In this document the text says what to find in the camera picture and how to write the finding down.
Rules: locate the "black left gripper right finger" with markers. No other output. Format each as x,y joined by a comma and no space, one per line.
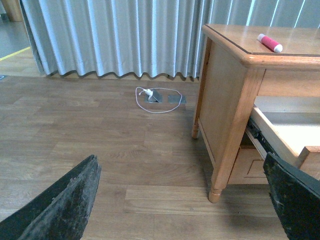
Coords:
295,196

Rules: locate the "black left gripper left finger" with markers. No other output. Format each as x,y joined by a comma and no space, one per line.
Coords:
62,211

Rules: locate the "wooden drawer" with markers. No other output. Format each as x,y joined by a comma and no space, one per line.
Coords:
248,168
294,136

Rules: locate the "pink marker with white caps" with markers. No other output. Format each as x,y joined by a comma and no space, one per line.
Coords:
270,43

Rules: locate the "wooden nightstand cabinet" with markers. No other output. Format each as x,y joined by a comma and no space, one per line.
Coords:
237,73

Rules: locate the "white plug adapter on floor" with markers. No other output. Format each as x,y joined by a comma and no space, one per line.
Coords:
149,92

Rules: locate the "open metal floor socket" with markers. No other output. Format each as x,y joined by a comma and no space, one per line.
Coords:
156,98

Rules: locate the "closed metal floor socket plate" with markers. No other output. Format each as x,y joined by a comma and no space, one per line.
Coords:
175,99

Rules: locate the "grey pleated curtain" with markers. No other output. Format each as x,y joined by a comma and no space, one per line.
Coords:
143,36

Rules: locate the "wooden post in corner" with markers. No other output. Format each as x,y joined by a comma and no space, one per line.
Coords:
13,10

